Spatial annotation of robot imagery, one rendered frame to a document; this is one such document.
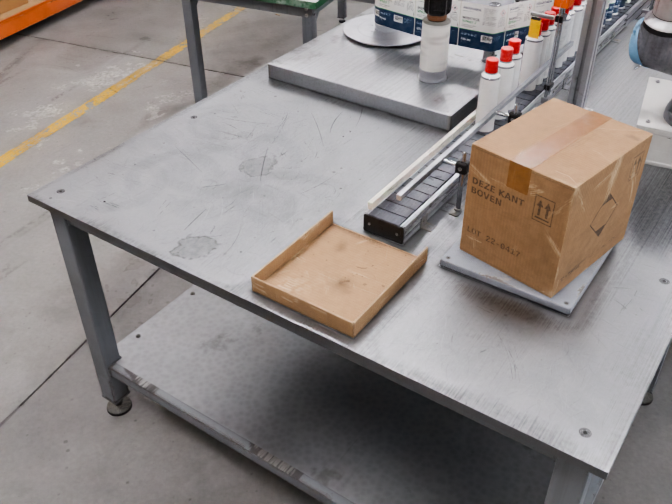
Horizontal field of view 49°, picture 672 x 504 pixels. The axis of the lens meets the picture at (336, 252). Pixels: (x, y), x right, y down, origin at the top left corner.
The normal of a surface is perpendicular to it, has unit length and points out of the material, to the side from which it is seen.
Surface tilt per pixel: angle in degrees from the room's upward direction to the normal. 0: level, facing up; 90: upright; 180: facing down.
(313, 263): 0
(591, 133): 0
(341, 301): 0
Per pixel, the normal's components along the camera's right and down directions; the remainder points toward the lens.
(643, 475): 0.00, -0.79
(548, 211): -0.72, 0.43
